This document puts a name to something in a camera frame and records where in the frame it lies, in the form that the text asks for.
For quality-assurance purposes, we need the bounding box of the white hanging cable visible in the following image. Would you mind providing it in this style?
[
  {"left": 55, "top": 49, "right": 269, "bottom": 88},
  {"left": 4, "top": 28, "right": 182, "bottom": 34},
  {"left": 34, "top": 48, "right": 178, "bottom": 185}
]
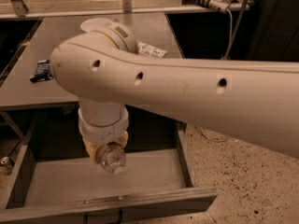
[{"left": 199, "top": 8, "right": 234, "bottom": 143}]

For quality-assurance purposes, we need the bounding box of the dark blue snack packet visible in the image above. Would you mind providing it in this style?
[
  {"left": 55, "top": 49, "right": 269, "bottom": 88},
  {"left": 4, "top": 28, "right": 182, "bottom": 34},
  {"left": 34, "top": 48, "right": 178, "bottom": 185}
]
[{"left": 30, "top": 60, "right": 53, "bottom": 83}]

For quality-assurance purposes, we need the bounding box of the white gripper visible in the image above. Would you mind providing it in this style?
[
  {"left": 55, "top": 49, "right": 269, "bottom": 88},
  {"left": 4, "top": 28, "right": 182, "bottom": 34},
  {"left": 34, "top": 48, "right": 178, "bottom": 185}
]
[{"left": 78, "top": 107, "right": 129, "bottom": 164}]

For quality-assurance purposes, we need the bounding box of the white labelled plastic bottle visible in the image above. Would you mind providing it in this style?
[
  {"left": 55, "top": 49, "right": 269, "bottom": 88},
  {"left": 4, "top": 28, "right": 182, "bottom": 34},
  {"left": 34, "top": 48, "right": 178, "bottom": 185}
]
[{"left": 137, "top": 41, "right": 168, "bottom": 58}]

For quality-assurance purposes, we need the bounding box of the open grey top drawer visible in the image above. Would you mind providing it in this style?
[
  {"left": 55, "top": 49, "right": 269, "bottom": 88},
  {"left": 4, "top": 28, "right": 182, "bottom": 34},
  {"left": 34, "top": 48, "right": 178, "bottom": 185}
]
[{"left": 0, "top": 108, "right": 217, "bottom": 224}]

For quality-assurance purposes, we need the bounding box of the black drawer handle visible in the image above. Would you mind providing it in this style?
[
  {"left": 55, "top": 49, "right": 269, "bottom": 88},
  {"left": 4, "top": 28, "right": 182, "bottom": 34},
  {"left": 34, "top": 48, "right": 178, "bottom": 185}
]
[{"left": 83, "top": 210, "right": 122, "bottom": 224}]

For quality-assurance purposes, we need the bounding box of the metal shelf rail behind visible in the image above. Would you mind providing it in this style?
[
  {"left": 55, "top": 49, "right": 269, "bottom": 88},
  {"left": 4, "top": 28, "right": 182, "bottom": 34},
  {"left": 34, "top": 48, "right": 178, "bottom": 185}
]
[{"left": 0, "top": 0, "right": 256, "bottom": 20}]

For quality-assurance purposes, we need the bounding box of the plug and black floor cable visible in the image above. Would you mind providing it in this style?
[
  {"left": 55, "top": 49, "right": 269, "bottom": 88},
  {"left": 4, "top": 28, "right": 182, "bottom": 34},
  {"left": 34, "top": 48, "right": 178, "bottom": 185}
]
[{"left": 0, "top": 139, "right": 22, "bottom": 168}]

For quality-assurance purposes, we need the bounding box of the striped handle white device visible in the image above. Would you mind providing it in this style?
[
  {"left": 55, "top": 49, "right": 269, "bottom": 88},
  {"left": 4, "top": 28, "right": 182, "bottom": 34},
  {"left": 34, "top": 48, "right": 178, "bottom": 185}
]
[{"left": 184, "top": 0, "right": 229, "bottom": 14}]

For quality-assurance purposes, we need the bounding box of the dark cabinet at right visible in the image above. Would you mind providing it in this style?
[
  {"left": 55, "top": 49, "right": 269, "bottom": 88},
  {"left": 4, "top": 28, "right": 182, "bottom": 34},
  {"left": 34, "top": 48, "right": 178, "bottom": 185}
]
[{"left": 247, "top": 0, "right": 299, "bottom": 62}]

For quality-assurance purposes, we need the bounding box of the clear plastic water bottle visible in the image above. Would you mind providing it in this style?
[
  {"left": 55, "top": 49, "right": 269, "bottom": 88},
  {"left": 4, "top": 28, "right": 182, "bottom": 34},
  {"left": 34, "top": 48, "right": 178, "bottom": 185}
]
[{"left": 100, "top": 143, "right": 126, "bottom": 177}]

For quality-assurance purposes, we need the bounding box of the white ceramic bowl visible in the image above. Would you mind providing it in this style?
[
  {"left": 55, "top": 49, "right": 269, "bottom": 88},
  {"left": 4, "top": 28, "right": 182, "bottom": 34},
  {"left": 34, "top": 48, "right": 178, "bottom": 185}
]
[{"left": 80, "top": 18, "right": 112, "bottom": 33}]

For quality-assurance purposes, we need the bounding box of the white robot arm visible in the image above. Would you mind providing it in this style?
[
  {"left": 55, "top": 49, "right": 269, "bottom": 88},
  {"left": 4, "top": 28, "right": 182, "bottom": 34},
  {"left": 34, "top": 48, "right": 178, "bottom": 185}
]
[{"left": 50, "top": 22, "right": 299, "bottom": 158}]

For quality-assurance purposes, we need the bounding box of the grey metal cabinet counter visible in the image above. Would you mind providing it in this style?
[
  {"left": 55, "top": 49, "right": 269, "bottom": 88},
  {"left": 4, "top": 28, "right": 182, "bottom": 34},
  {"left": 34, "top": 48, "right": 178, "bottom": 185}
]
[{"left": 0, "top": 11, "right": 185, "bottom": 142}]

